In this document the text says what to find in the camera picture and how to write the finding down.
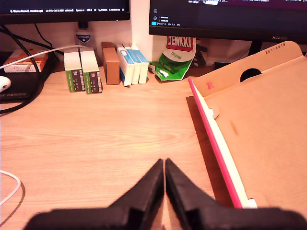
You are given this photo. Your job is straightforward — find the green and white box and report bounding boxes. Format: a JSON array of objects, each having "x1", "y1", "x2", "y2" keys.
[
  {"x1": 64, "y1": 47, "x2": 86, "y2": 93},
  {"x1": 80, "y1": 47, "x2": 104, "y2": 95}
]

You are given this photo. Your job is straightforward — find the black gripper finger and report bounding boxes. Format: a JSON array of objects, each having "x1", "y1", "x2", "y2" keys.
[
  {"x1": 165, "y1": 157, "x2": 219, "y2": 230},
  {"x1": 107, "y1": 158, "x2": 165, "y2": 230}
]

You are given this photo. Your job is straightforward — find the orange and white box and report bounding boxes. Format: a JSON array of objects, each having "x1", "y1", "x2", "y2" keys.
[{"x1": 3, "y1": 48, "x2": 49, "y2": 73}]

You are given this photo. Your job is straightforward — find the white and blue box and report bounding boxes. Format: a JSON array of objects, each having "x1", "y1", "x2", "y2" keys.
[
  {"x1": 122, "y1": 43, "x2": 142, "y2": 85},
  {"x1": 129, "y1": 44, "x2": 150, "y2": 85},
  {"x1": 114, "y1": 43, "x2": 135, "y2": 87}
]

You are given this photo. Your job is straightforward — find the Cuticura pump bottle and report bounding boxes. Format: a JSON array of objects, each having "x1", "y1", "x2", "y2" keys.
[{"x1": 75, "y1": 21, "x2": 93, "y2": 51}]

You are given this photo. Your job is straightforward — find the black gaming mouse pad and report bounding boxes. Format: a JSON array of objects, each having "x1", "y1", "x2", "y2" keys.
[{"x1": 0, "y1": 51, "x2": 55, "y2": 104}]

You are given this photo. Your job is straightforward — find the white cable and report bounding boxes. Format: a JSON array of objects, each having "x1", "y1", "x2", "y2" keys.
[
  {"x1": 0, "y1": 170, "x2": 22, "y2": 207},
  {"x1": 0, "y1": 45, "x2": 84, "y2": 70}
]

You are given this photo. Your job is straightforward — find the thin black cable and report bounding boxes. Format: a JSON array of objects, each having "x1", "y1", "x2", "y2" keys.
[{"x1": 34, "y1": 23, "x2": 54, "y2": 49}]

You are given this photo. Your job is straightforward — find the green Jenkki gum bag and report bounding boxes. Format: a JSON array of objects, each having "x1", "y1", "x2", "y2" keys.
[{"x1": 148, "y1": 35, "x2": 198, "y2": 82}]

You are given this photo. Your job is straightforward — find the brown cardboard box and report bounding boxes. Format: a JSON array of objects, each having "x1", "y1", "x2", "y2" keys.
[{"x1": 101, "y1": 42, "x2": 120, "y2": 86}]

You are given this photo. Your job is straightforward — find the thick black cable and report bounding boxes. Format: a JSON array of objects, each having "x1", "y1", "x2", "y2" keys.
[{"x1": 0, "y1": 24, "x2": 46, "y2": 116}]

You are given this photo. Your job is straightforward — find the white computer mouse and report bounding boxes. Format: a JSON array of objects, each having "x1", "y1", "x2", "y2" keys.
[{"x1": 0, "y1": 76, "x2": 12, "y2": 93}]

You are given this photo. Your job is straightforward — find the red Nike shoebox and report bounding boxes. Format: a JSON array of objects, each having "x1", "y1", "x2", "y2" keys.
[{"x1": 186, "y1": 40, "x2": 307, "y2": 212}]

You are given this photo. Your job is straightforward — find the black Huawei computer monitor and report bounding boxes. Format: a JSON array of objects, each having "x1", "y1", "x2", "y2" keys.
[{"x1": 148, "y1": 0, "x2": 307, "y2": 45}]

